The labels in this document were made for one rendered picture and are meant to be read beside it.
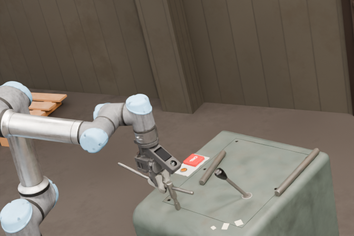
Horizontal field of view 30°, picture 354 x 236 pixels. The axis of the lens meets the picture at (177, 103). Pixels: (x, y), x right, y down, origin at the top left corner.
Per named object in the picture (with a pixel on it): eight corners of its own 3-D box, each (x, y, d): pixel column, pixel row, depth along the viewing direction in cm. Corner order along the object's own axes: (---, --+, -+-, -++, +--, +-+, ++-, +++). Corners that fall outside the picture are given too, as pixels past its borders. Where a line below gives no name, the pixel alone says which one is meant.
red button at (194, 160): (193, 157, 255) (192, 153, 254) (205, 160, 251) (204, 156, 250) (183, 165, 251) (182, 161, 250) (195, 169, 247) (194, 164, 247)
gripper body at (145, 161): (152, 160, 228) (144, 130, 223) (170, 166, 222) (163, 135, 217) (137, 172, 223) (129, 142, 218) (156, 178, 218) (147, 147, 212)
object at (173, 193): (183, 207, 226) (173, 180, 220) (178, 211, 224) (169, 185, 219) (178, 206, 227) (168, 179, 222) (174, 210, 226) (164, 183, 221)
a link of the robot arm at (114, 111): (85, 116, 211) (116, 115, 207) (99, 99, 220) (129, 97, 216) (91, 137, 214) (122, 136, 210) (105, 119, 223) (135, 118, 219)
